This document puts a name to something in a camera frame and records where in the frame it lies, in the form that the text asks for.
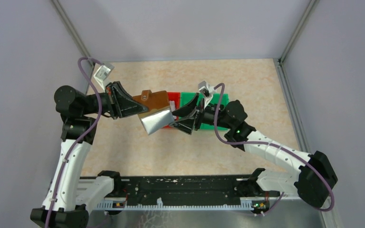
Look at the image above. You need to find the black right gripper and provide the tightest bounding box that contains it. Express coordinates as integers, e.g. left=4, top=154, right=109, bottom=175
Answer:
left=169, top=93, right=233, bottom=134

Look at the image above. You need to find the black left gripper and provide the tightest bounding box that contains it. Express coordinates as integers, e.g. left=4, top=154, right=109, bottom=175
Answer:
left=82, top=80, right=149, bottom=119

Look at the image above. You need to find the brown leather card holder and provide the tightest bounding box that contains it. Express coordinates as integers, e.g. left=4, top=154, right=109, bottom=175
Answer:
left=133, top=90, right=174, bottom=135

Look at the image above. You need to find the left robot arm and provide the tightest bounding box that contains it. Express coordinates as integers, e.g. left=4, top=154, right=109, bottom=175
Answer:
left=30, top=82, right=148, bottom=228

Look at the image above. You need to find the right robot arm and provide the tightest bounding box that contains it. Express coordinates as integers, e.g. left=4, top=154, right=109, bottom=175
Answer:
left=170, top=94, right=338, bottom=211

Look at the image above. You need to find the green bin with gold cards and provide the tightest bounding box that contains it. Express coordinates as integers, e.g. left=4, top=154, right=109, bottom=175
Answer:
left=180, top=92, right=206, bottom=130

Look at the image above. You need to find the green bin with black cards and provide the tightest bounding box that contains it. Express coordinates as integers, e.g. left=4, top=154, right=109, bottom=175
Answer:
left=201, top=93, right=231, bottom=131

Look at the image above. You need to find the red plastic bin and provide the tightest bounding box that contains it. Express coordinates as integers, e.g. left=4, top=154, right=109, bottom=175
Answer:
left=167, top=92, right=181, bottom=112

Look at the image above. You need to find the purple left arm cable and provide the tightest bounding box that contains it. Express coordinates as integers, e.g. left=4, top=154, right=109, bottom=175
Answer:
left=44, top=57, right=107, bottom=228

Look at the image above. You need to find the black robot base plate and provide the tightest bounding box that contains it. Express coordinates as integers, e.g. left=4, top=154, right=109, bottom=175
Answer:
left=105, top=174, right=279, bottom=208

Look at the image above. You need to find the aluminium frame rail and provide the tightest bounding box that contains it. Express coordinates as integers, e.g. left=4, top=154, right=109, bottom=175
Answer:
left=45, top=178, right=333, bottom=211

